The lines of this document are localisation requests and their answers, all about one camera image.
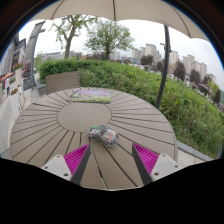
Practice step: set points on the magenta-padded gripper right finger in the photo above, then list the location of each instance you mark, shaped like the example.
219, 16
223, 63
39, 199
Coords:
146, 159

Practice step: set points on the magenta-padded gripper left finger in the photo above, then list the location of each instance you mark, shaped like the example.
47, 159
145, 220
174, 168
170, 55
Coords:
77, 159

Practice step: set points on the transparent computer mouse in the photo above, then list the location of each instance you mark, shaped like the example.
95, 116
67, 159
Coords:
103, 135

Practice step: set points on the flower print mouse pad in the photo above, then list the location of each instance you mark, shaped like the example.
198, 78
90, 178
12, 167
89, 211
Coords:
90, 96

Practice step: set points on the green hedge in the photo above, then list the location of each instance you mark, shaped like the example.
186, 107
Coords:
156, 93

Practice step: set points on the slatted brown chair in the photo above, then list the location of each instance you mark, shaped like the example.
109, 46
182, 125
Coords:
62, 81

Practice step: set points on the white planter with red flowers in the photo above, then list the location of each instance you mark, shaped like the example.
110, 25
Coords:
15, 103

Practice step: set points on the dark curved parasol pole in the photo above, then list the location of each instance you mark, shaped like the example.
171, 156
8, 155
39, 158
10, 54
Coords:
165, 66

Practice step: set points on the person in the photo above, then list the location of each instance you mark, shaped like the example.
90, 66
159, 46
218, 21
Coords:
7, 86

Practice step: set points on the group of pale apartment buildings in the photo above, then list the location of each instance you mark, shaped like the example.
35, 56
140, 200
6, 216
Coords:
190, 65

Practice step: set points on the thin-crowned tree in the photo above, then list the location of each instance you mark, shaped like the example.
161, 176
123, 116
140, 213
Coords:
68, 41

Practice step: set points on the dark sign pillar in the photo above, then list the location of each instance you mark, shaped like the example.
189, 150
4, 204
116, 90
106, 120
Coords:
31, 46

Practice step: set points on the round-crowned tree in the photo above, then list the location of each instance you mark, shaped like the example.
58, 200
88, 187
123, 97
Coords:
108, 36

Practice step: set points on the beige parasol canopy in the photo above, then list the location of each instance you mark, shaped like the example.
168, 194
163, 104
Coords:
140, 11

